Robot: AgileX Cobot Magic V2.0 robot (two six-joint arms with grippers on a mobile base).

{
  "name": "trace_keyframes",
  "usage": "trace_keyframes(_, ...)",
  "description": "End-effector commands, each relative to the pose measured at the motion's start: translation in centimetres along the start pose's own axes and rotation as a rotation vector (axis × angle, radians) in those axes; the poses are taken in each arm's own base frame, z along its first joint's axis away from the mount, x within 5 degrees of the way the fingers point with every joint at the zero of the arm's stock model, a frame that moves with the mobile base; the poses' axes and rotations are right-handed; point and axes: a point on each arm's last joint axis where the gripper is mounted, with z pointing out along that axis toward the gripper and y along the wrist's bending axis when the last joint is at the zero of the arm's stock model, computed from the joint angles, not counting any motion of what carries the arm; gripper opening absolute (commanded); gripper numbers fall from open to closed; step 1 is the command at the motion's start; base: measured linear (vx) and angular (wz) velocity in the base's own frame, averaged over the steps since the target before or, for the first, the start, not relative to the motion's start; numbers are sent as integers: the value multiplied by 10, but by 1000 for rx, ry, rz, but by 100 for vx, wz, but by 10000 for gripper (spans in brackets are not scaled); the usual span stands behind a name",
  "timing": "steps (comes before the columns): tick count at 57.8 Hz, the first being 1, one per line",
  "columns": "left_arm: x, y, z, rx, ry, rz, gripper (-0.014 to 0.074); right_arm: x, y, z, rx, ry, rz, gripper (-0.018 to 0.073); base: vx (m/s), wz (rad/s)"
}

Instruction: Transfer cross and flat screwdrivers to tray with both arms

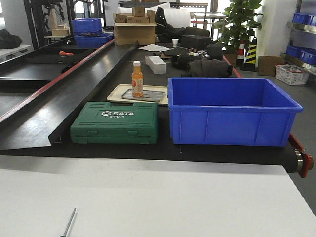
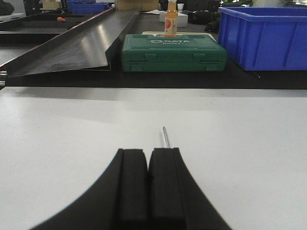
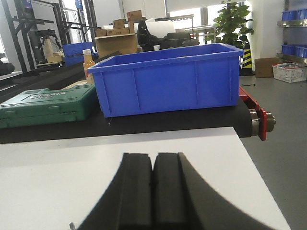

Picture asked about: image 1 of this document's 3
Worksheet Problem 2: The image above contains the green-black cross screwdriver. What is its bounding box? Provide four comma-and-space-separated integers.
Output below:
60, 208, 77, 237

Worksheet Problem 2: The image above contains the small grey metal tray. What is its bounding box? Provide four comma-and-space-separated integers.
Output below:
121, 89, 165, 102

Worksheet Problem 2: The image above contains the beige plastic tray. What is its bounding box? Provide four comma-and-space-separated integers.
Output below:
107, 84, 168, 106

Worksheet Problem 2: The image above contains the orange juice bottle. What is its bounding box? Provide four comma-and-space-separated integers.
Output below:
131, 61, 144, 97

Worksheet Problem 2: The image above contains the large blue plastic bin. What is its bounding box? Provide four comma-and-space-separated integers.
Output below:
167, 77, 303, 147

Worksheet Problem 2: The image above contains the white rectangular box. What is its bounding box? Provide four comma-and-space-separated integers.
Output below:
145, 56, 166, 75

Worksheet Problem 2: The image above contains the green SATA tool case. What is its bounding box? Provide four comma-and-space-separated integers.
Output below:
70, 102, 158, 144

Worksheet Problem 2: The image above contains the dark folded cloth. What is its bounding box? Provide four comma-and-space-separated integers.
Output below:
182, 58, 233, 78

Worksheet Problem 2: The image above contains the white paper cup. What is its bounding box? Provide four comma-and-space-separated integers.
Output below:
172, 38, 178, 47

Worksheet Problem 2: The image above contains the large cardboard box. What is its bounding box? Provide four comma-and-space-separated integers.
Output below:
114, 23, 156, 45

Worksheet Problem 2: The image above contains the blue crate on conveyor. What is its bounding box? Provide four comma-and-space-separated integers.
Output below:
75, 33, 114, 48

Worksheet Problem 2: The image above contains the yellow-black traffic cone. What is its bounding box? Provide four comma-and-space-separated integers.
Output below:
240, 37, 257, 72

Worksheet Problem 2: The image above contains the potted green plant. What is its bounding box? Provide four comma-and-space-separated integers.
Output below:
219, 0, 262, 53

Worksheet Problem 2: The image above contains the brown cardboard box on floor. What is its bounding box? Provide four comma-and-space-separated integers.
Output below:
257, 56, 284, 77

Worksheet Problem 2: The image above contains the white wire basket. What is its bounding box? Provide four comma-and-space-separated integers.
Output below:
275, 64, 309, 86

